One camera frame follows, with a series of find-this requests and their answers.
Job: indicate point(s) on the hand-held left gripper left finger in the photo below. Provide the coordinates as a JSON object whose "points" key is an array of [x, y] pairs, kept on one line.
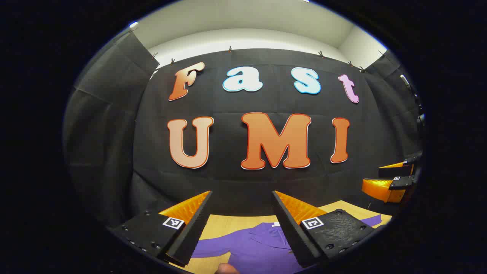
{"points": [[194, 232]]}

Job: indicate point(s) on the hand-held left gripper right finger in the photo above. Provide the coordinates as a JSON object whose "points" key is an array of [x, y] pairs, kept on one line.
{"points": [[295, 236]]}

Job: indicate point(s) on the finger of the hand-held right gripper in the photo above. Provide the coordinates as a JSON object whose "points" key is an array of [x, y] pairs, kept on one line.
{"points": [[380, 188], [395, 170]]}

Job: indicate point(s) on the purple shirt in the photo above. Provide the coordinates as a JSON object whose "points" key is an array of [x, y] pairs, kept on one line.
{"points": [[258, 251]]}

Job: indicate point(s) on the dark equipment stand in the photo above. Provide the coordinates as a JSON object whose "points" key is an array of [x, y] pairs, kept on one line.
{"points": [[405, 81]]}

